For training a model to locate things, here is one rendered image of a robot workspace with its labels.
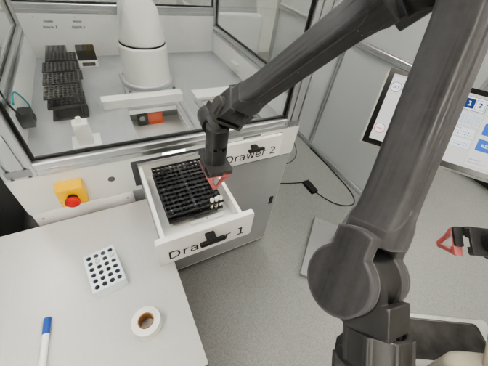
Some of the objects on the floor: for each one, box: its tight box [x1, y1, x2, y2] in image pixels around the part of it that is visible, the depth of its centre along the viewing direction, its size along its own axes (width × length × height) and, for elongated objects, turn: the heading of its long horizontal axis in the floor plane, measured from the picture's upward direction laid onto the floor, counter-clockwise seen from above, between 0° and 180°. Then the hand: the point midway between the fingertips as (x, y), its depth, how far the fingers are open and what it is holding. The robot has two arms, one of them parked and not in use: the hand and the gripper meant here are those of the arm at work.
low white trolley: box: [0, 199, 209, 366], centre depth 93 cm, size 58×62×76 cm
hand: (213, 183), depth 75 cm, fingers open, 3 cm apart
